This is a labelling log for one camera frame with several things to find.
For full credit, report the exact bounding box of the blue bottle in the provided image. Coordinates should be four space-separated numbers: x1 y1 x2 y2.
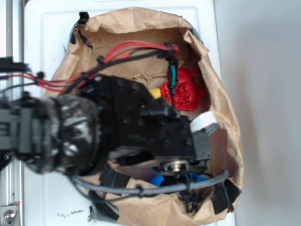
149 173 208 187

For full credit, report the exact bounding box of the yellow microfiber cloth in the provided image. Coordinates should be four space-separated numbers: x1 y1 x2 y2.
148 88 161 99

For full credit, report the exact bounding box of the brown paper bag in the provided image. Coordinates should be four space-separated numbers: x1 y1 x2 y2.
53 7 244 226

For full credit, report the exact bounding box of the grey braided cable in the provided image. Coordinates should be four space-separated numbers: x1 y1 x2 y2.
70 169 229 196

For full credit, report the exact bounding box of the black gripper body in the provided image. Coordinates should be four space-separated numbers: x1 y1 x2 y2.
79 75 198 170

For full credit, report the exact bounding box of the aluminium frame rail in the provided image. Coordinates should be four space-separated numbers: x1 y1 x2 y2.
0 0 25 226

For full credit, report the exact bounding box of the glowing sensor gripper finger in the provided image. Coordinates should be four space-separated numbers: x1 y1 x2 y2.
190 111 219 161

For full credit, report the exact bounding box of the metal corner bracket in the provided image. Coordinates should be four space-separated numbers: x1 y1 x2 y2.
0 205 18 226

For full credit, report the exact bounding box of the red wire bundle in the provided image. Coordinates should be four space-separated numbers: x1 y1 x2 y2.
14 40 180 92

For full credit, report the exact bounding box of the red crumpled cloth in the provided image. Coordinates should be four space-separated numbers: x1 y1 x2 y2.
174 68 205 111

